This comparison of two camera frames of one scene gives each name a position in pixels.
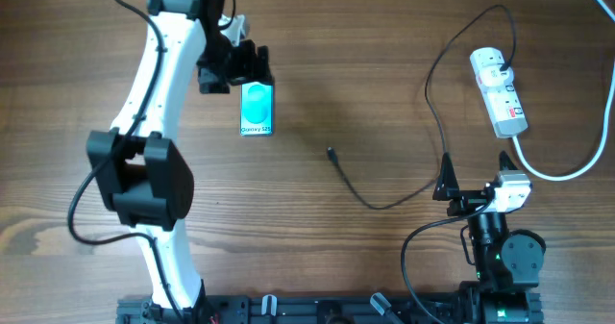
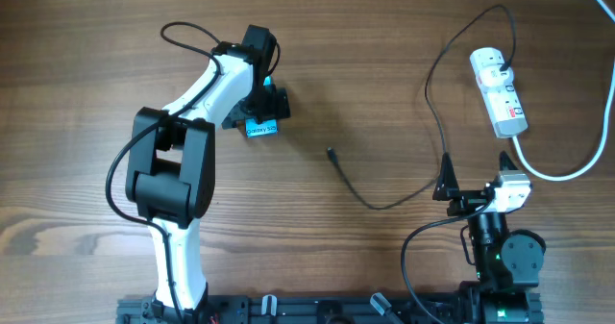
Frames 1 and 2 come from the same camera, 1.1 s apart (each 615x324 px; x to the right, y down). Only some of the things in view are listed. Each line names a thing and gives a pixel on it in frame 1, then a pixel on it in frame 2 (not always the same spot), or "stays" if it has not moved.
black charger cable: [356, 194] stays
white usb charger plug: [493, 76] stays
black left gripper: [250, 68] → [277, 109]
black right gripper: [449, 188] stays
